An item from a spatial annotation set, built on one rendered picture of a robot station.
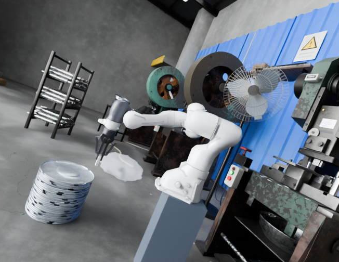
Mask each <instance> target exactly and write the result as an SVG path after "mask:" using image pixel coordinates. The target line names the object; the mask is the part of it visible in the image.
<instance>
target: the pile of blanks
mask: <svg viewBox="0 0 339 262"><path fill-rule="evenodd" d="M92 183H93V182H91V183H90V184H88V185H84V186H67V185H62V184H59V183H56V182H53V181H51V180H49V179H47V178H45V177H44V176H43V175H42V174H41V173H40V169H39V170H38V173H37V175H36V178H35V179H34V184H33V187H32V189H31V191H30V195H29V197H28V199H27V202H26V204H25V211H26V213H27V214H28V215H29V216H30V217H31V218H32V219H34V220H36V221H39V222H42V223H45V224H49V223H50V224H53V225H57V224H65V223H68V222H71V221H73V220H75V219H76V218H77V217H78V216H79V214H80V212H81V210H82V207H83V205H84V202H85V200H86V197H87V195H88V192H89V190H90V187H91V185H92Z"/></svg>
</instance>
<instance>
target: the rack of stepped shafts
mask: <svg viewBox="0 0 339 262"><path fill-rule="evenodd" d="M55 54H56V52H55V51H52V52H51V54H50V57H49V60H48V63H47V66H46V69H45V71H43V70H42V72H43V73H44V74H43V77H42V80H41V82H40V85H39V87H38V90H37V92H36V96H35V98H34V101H33V104H32V107H31V110H30V112H27V114H29V115H28V118H27V121H26V123H25V126H24V128H28V127H29V125H30V122H31V119H39V120H42V121H45V122H46V124H45V126H49V123H50V124H54V125H55V127H54V130H53V133H52V135H51V138H52V139H54V138H55V135H56V132H57V130H58V129H62V128H70V129H69V131H68V134H67V135H71V132H72V129H73V126H74V125H75V121H76V118H77V116H78V113H79V111H80V108H81V107H82V103H83V100H84V98H85V95H86V92H87V90H88V87H89V85H90V82H91V80H92V77H93V74H94V71H93V70H92V71H90V70H88V69H86V68H85V67H83V66H82V63H81V62H79V63H78V66H77V68H76V71H75V74H73V73H70V72H69V69H70V66H71V64H72V62H71V61H69V62H67V61H66V60H64V59H62V58H60V57H59V56H57V55H55ZM54 57H56V58H58V59H60V60H61V61H63V62H65V63H67V64H68V65H67V68H66V70H63V69H61V68H58V67H56V66H54V67H53V66H51V64H52V62H53V59H54ZM50 68H53V70H51V69H50ZM81 68H82V69H83V70H85V71H87V72H89V73H90V76H89V78H88V81H87V80H85V79H83V78H81V77H79V76H78V74H79V71H80V69H81ZM49 71H50V72H49ZM46 78H50V79H52V80H55V81H59V82H61V84H60V86H59V89H55V88H51V87H46V86H44V84H45V81H46ZM83 82H85V83H86V84H85V83H83ZM64 83H67V84H70V87H69V90H68V93H65V92H63V91H62V88H63V85H64ZM82 85H84V86H85V87H84V86H82ZM43 88H44V89H47V90H42V89H43ZM73 88H74V89H77V90H80V91H83V94H82V97H81V99H79V98H76V97H75V96H73V95H71V93H72V90H73ZM41 92H44V93H45V94H44V93H41ZM40 95H41V96H40ZM39 98H40V99H47V100H51V101H53V102H54V103H53V106H52V107H51V108H50V107H46V106H41V107H37V106H36V105H37V102H38V100H39ZM57 103H58V104H61V105H63V106H62V108H61V111H58V110H55V107H56V104H57ZM35 108H37V110H35ZM65 109H73V110H76V113H75V115H74V117H72V116H69V115H67V114H65V113H64V111H65ZM34 112H35V113H34Z"/></svg>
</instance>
